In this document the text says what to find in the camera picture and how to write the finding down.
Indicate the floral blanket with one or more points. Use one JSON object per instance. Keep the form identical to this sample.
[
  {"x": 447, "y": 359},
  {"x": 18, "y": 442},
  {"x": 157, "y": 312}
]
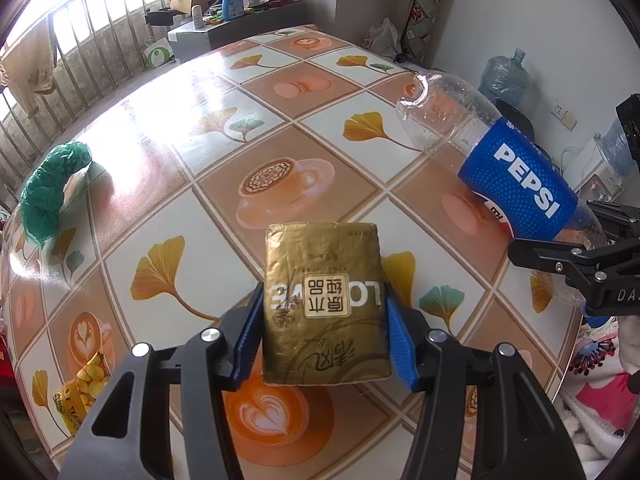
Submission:
[{"x": 595, "y": 390}]

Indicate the clear plastic bottle blue label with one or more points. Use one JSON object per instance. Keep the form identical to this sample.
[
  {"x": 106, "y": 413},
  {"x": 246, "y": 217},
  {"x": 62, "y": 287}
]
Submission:
[{"x": 515, "y": 180}]

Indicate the clear water jug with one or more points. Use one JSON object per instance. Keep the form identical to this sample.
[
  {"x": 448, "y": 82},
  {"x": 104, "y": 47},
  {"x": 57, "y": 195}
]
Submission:
[{"x": 615, "y": 150}]

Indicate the wall socket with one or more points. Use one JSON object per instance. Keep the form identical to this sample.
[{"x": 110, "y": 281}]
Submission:
[{"x": 565, "y": 116}]

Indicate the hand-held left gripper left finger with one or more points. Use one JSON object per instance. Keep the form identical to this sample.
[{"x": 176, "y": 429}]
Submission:
[{"x": 247, "y": 345}]

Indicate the hanging beige garment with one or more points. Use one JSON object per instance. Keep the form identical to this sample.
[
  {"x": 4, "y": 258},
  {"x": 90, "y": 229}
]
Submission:
[{"x": 30, "y": 75}]

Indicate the green plastic bag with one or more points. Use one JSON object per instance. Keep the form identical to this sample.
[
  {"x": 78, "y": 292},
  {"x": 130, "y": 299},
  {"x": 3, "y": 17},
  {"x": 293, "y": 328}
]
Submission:
[{"x": 45, "y": 185}]

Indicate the yellow snack packet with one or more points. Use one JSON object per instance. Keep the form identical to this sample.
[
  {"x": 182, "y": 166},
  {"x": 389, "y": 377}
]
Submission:
[{"x": 82, "y": 385}]

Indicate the gold tissue pack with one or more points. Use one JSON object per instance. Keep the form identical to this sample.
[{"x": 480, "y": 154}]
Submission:
[{"x": 325, "y": 270}]

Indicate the white bag green logo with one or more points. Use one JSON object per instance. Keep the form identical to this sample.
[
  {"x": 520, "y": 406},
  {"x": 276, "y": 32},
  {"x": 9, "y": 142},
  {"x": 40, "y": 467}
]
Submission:
[{"x": 157, "y": 54}]

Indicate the gift-wrap patterned box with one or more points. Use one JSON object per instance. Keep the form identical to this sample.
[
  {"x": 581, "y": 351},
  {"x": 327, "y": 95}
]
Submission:
[{"x": 425, "y": 10}]

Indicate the flat black object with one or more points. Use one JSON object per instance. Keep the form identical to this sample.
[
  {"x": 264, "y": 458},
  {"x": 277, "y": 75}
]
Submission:
[{"x": 162, "y": 17}]

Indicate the blue water jug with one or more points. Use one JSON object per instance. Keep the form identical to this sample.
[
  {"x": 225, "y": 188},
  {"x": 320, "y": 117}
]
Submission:
[{"x": 505, "y": 80}]

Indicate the small white bottle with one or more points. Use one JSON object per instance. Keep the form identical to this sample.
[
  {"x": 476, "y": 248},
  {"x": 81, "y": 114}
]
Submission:
[{"x": 198, "y": 16}]

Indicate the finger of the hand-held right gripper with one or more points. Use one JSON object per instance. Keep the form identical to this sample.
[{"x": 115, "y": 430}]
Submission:
[
  {"x": 612, "y": 220},
  {"x": 550, "y": 257}
]

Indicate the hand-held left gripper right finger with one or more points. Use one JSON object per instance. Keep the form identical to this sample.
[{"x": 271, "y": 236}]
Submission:
[{"x": 400, "y": 350}]

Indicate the patterned tablecloth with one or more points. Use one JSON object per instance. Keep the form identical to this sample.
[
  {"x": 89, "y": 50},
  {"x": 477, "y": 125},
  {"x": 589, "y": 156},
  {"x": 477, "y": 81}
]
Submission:
[{"x": 175, "y": 200}]

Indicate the white plastic bag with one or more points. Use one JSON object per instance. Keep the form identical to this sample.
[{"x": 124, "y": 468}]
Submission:
[{"x": 385, "y": 37}]

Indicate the cardboard box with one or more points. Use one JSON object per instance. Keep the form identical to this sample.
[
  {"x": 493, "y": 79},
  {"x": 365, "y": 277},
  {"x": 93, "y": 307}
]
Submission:
[{"x": 192, "y": 4}]

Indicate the metal window railing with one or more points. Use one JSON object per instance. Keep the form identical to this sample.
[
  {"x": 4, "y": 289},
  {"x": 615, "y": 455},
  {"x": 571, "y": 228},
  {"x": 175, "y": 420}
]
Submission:
[{"x": 95, "y": 35}]

